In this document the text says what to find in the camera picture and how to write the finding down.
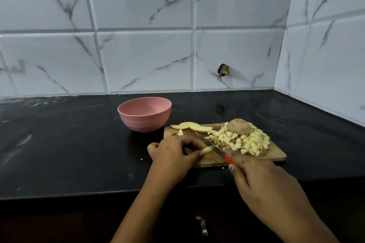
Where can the person's left hand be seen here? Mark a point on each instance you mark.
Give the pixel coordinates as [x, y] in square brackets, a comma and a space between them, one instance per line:
[168, 163]

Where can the person's right hand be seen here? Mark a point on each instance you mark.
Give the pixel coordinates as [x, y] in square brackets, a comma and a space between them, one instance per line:
[265, 188]

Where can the person's right thumb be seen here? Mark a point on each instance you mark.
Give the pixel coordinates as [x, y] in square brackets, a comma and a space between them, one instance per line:
[235, 174]

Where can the person's left little finger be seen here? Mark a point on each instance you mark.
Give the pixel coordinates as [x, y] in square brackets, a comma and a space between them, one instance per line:
[152, 148]

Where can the person's left thumb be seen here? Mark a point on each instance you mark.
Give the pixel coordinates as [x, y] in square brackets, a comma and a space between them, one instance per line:
[199, 156]

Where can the peeled potato strip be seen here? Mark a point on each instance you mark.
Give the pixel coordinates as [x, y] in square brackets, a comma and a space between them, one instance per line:
[207, 149]

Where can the person's left forearm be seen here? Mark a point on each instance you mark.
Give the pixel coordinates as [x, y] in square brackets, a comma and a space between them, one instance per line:
[139, 214]

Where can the person's right forearm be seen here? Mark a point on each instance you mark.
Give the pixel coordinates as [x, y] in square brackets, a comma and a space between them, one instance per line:
[308, 225]

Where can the pale potato slice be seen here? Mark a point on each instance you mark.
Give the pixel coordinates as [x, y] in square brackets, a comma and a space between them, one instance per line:
[201, 129]
[181, 126]

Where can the pile of diced potato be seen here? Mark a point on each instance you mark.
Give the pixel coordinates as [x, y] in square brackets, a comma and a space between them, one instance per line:
[251, 143]

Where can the pink plastic bowl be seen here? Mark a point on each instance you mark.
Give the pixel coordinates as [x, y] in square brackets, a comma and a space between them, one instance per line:
[144, 114]

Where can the wooden cutting board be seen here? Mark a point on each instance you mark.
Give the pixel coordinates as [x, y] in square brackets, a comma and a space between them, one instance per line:
[273, 153]

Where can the brown unpeeled potato half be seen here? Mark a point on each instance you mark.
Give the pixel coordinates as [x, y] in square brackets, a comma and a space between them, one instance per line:
[239, 126]

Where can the brass wall pipe stub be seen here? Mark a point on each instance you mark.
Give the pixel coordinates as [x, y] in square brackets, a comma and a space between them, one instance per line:
[223, 69]

